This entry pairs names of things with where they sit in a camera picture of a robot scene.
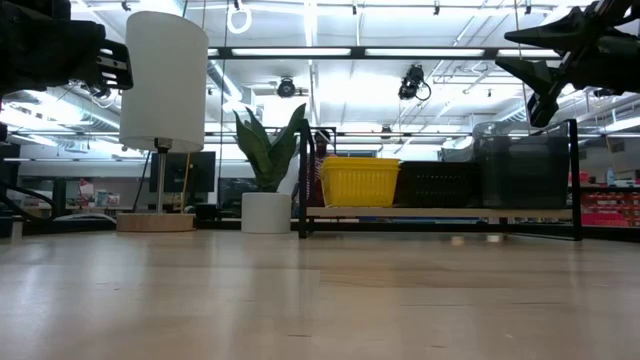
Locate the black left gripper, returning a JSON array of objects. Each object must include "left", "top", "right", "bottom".
[{"left": 0, "top": 0, "right": 135, "bottom": 99}]

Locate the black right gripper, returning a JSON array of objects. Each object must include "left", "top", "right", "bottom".
[{"left": 494, "top": 0, "right": 640, "bottom": 128}]

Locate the smoky grey translucent bin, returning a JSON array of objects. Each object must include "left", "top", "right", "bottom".
[{"left": 472, "top": 121, "right": 571, "bottom": 210}]

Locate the white shade wooden base lamp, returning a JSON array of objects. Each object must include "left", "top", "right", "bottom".
[{"left": 116, "top": 10, "right": 210, "bottom": 234}]

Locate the black background monitor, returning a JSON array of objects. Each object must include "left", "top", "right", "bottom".
[{"left": 149, "top": 151, "right": 217, "bottom": 194}]

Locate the round black ceiling fixture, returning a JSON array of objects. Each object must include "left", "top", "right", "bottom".
[{"left": 276, "top": 76, "right": 297, "bottom": 99}]

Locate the red storage shelving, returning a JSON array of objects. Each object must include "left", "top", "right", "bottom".
[{"left": 567, "top": 169, "right": 640, "bottom": 227}]

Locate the black ceiling light track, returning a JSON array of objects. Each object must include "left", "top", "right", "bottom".
[{"left": 207, "top": 46, "right": 561, "bottom": 62}]

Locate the green plant in white pot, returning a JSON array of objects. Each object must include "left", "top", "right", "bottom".
[{"left": 233, "top": 103, "right": 307, "bottom": 235}]

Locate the person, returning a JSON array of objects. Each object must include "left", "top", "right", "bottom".
[{"left": 292, "top": 128, "right": 337, "bottom": 207}]

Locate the white hanging cable loop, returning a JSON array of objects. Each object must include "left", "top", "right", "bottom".
[{"left": 227, "top": 2, "right": 253, "bottom": 35}]

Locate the black overhead camera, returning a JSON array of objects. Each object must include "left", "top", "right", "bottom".
[{"left": 398, "top": 63, "right": 432, "bottom": 101}]

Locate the black aluminium rig frame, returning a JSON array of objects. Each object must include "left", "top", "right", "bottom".
[{"left": 0, "top": 217, "right": 640, "bottom": 242}]

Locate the black frame wooden shelf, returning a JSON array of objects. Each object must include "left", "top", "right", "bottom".
[{"left": 298, "top": 118, "right": 584, "bottom": 242}]

